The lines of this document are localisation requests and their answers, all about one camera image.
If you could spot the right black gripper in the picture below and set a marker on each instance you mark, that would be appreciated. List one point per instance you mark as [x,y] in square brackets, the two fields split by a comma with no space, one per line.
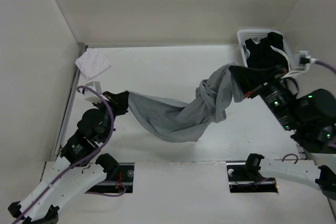
[250,79]

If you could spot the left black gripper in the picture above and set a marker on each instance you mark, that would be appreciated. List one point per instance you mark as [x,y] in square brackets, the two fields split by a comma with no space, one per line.
[119,101]

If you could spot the grey tank top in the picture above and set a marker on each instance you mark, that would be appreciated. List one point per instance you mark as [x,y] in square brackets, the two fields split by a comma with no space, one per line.
[178,122]

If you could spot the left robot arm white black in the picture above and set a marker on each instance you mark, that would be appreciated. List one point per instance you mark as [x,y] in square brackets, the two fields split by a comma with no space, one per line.
[79,166]

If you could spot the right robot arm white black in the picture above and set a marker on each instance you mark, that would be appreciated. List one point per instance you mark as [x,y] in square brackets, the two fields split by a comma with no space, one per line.
[311,118]

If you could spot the black tank top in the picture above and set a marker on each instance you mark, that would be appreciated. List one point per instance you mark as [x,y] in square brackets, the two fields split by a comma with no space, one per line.
[268,53]

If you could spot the folded white tank top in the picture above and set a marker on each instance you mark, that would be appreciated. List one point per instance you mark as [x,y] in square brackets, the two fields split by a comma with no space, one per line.
[92,63]

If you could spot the white plastic basket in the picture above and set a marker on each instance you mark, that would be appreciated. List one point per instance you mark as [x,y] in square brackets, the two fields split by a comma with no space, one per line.
[257,34]

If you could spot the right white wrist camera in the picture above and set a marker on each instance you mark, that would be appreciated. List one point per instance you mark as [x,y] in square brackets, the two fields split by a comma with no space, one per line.
[302,60]

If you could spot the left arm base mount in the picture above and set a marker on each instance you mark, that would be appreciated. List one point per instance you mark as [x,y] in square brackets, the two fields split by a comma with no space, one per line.
[125,176]

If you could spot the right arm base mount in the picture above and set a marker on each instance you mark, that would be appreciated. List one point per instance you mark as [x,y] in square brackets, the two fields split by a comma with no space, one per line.
[244,177]

